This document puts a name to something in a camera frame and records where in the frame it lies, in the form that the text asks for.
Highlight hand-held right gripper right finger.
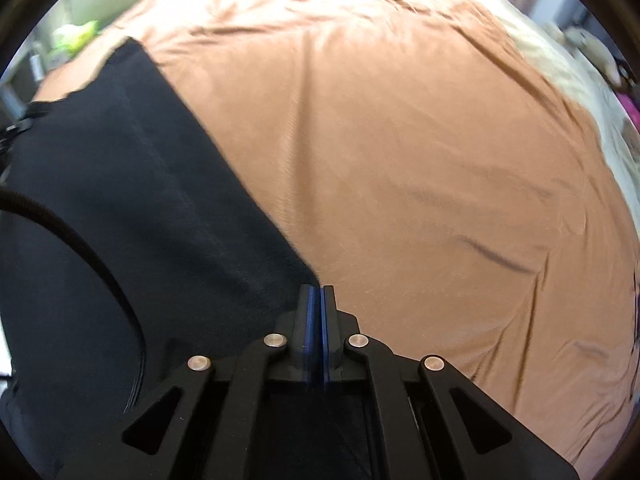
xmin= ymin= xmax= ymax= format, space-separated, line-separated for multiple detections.
xmin=320 ymin=285 xmax=581 ymax=480

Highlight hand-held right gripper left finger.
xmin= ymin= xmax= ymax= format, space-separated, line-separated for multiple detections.
xmin=55 ymin=284 xmax=321 ymax=480

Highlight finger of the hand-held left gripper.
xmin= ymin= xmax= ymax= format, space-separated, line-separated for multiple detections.
xmin=0 ymin=104 xmax=35 ymax=171

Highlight black pants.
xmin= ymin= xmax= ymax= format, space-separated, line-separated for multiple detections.
xmin=0 ymin=37 xmax=321 ymax=480

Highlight grey bedside table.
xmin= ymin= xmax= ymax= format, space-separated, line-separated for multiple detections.
xmin=0 ymin=42 xmax=56 ymax=111

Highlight green tissue box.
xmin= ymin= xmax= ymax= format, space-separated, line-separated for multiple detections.
xmin=52 ymin=20 xmax=100 ymax=53

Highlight orange fleece blanket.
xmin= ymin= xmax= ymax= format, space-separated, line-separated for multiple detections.
xmin=30 ymin=0 xmax=640 ymax=471

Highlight cream duvet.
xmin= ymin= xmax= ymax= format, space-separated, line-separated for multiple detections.
xmin=480 ymin=0 xmax=640 ymax=181

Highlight beige plush toy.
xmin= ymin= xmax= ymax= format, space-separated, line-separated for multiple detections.
xmin=542 ymin=22 xmax=626 ymax=81

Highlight black cable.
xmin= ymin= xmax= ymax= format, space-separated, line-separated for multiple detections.
xmin=0 ymin=192 xmax=148 ymax=406

